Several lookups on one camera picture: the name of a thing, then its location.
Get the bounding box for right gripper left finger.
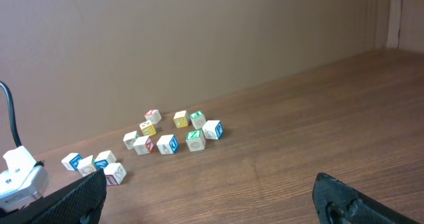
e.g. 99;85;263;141
1;170;107;224

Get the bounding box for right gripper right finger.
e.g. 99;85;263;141
312;172;419;224

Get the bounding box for red striped wooden block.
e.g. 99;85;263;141
103;162;127;186

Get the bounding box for blue D wooden block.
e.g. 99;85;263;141
156;135;179;155

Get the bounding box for green Z wooden block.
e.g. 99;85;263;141
185;129;206;152

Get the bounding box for wooden block with red side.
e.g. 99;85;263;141
78;155;97;177

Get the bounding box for blue edged far-left block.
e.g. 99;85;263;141
62;152;82;171

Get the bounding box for blue picture wooden block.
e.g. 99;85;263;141
94;150;117;169

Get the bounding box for plain white wooden block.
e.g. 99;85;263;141
123;131;140;150

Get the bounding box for red N wooden block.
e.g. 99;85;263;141
133;135;154;155

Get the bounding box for yellow picture wooden block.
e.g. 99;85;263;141
139;120;156;136

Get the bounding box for red X wooden block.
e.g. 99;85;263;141
144;109;162;124

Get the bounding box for yellow plain wooden block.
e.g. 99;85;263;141
174;110;190;128

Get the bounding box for blue P wooden block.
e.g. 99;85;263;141
202;120;223;140

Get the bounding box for green letter wooden block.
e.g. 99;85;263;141
189;111;207;129

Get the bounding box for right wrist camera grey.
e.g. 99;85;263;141
1;146;48;213

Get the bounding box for right camera cable black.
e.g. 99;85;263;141
0;81;22;147

